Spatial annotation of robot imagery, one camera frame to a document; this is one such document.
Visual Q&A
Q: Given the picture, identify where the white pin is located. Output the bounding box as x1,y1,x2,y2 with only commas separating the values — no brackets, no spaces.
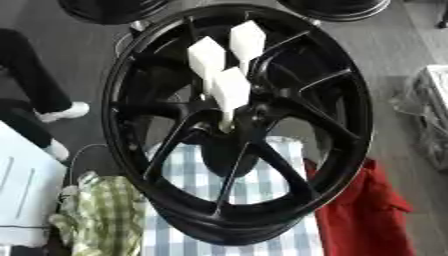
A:
210,65,254,134
185,35,228,96
227,19,268,77

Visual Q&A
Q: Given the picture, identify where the black spoked wheel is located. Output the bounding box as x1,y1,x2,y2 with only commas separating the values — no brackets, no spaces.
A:
99,3,375,247

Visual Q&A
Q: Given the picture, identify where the black round wheel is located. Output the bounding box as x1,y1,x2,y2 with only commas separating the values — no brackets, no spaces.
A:
56,0,172,26
274,0,392,23

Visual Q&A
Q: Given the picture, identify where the green checked cloth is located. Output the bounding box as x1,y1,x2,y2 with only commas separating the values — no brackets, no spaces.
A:
47,170,149,256

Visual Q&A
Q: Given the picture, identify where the red cloth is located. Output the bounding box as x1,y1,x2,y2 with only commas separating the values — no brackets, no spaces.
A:
302,157,419,256

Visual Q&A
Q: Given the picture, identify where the person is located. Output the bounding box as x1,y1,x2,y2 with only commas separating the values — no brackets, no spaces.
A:
0,27,91,162

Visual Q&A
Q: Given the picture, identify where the clear plastic bag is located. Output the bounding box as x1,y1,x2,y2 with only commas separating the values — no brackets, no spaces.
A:
388,64,448,172

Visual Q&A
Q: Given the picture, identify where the white box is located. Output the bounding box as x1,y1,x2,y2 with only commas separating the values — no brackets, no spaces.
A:
0,120,70,248

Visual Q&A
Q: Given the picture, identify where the grey cable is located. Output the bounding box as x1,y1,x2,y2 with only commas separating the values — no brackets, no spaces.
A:
64,143,111,188

